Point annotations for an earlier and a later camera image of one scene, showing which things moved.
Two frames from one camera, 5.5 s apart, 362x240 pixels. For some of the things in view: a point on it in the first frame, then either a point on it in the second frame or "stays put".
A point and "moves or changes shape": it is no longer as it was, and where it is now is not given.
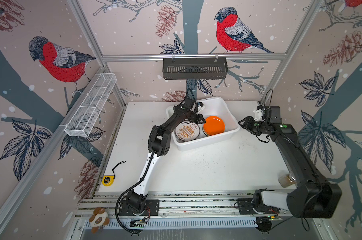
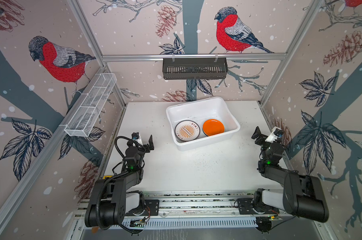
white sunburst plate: x=187 y=132 stays put
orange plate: x=213 y=125 moves or changes shape
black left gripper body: x=193 y=118 -> x=140 y=152
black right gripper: x=249 y=121 -> x=256 y=135
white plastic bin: x=213 y=106 stays put
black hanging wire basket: x=194 y=69 stays put
